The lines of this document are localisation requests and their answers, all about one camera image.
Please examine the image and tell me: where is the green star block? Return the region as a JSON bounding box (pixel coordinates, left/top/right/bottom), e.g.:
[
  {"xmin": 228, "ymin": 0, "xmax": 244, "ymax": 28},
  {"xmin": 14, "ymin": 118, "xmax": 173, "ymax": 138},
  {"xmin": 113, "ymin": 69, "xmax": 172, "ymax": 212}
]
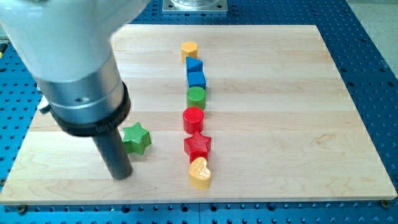
[{"xmin": 122, "ymin": 122, "xmax": 152, "ymax": 156}]

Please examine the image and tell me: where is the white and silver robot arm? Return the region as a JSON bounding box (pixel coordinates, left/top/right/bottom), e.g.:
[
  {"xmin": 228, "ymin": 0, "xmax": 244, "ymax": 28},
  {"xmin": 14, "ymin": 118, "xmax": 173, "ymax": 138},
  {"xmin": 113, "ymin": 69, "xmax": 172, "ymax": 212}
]
[{"xmin": 1, "ymin": 0, "xmax": 147, "ymax": 136}]

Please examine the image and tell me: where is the red star block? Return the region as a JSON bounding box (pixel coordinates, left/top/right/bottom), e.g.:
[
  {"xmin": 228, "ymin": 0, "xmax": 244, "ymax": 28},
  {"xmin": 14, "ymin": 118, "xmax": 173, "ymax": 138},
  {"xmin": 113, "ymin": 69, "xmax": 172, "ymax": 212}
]
[{"xmin": 183, "ymin": 131, "xmax": 212, "ymax": 163}]

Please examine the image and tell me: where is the red cylinder block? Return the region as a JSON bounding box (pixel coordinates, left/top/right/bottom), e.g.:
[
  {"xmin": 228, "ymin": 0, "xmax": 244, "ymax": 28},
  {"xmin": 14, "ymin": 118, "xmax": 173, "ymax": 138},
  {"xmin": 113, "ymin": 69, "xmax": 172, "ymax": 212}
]
[{"xmin": 183, "ymin": 106, "xmax": 205, "ymax": 134}]

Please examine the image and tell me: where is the green cylinder block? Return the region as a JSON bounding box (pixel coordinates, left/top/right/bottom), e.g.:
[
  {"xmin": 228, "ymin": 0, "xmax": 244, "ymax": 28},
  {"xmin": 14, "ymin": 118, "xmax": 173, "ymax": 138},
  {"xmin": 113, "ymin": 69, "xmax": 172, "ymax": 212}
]
[{"xmin": 187, "ymin": 86, "xmax": 206, "ymax": 110}]

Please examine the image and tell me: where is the blue cube block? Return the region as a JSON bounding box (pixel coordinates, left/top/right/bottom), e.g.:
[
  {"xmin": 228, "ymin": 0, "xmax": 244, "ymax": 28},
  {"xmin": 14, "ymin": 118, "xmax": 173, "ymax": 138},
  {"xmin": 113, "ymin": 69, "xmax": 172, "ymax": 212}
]
[{"xmin": 187, "ymin": 71, "xmax": 206, "ymax": 90}]

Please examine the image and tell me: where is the blue triangle block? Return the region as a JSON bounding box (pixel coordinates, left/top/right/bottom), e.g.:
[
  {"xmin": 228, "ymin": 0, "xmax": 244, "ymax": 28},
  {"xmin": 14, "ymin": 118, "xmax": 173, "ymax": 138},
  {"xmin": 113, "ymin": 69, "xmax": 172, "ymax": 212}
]
[{"xmin": 185, "ymin": 57, "xmax": 203, "ymax": 73}]

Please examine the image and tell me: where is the yellow heart block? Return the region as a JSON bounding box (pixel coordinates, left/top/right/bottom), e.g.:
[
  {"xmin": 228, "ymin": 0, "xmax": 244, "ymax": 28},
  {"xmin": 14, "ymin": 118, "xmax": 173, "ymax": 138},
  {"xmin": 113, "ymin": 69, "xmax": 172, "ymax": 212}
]
[{"xmin": 188, "ymin": 157, "xmax": 211, "ymax": 190}]

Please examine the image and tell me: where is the yellow hexagon block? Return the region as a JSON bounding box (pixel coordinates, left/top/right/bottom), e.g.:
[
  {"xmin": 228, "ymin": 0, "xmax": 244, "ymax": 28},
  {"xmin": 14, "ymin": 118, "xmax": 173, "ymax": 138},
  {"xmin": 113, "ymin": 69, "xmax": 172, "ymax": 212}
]
[{"xmin": 181, "ymin": 41, "xmax": 198, "ymax": 63}]

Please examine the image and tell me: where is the light wooden board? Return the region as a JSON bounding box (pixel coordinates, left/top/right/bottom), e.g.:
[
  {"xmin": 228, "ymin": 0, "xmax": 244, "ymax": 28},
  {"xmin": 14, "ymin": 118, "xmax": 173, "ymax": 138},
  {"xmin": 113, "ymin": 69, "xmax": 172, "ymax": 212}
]
[{"xmin": 1, "ymin": 25, "xmax": 397, "ymax": 205}]

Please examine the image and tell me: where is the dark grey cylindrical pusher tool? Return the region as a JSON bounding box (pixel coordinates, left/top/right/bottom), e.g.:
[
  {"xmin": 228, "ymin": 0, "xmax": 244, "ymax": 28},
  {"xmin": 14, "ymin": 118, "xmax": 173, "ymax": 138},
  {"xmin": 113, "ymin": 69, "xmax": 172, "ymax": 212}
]
[{"xmin": 93, "ymin": 128, "xmax": 132, "ymax": 180}]

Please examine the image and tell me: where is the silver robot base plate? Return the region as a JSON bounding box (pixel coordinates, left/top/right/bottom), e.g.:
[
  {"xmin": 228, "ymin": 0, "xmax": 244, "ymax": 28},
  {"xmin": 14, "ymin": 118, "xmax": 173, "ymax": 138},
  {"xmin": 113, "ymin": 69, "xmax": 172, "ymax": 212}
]
[{"xmin": 162, "ymin": 0, "xmax": 228, "ymax": 12}]

